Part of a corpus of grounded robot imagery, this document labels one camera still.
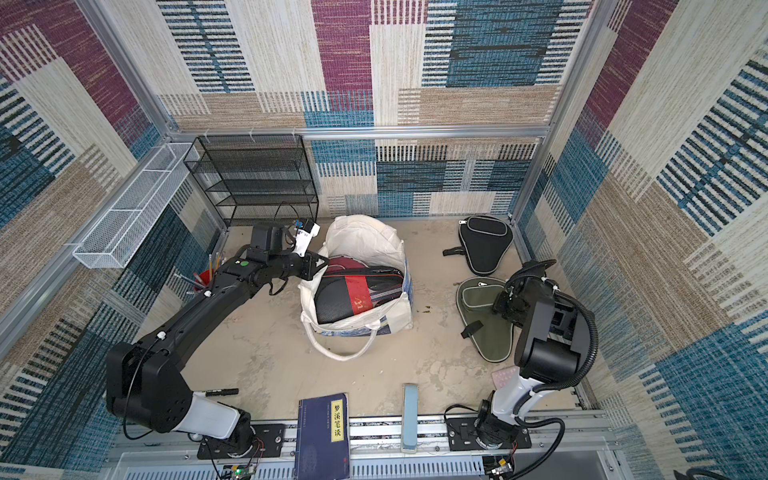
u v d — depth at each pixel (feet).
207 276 3.07
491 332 2.92
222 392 2.62
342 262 3.07
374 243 2.86
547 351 1.58
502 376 2.70
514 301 2.56
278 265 2.22
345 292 2.82
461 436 2.39
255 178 3.58
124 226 2.43
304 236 2.42
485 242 3.57
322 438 2.40
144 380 1.36
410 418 2.36
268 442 2.40
